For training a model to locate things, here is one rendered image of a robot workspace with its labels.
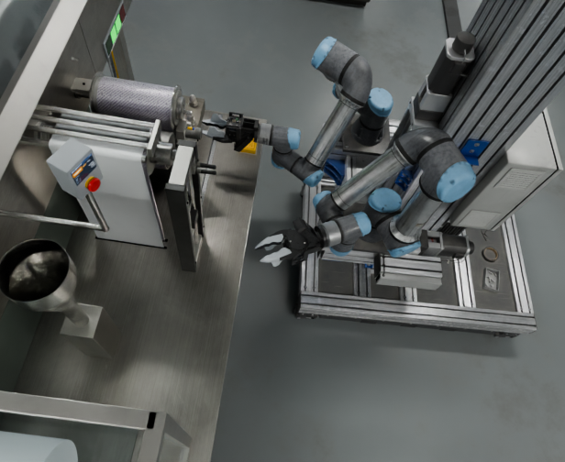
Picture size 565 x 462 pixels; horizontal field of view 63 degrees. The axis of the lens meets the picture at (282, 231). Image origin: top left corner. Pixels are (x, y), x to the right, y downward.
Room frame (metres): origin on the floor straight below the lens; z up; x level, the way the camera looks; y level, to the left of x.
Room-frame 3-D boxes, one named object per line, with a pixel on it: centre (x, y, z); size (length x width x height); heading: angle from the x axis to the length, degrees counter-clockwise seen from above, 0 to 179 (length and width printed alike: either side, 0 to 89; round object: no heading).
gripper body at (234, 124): (1.08, 0.23, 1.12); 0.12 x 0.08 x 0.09; 96
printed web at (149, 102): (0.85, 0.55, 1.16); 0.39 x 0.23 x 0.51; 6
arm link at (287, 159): (1.09, 0.06, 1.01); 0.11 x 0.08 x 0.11; 63
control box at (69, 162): (0.44, 0.41, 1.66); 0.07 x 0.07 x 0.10; 72
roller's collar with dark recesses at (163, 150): (0.75, 0.39, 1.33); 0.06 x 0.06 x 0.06; 6
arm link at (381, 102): (1.48, -0.27, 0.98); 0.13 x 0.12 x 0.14; 63
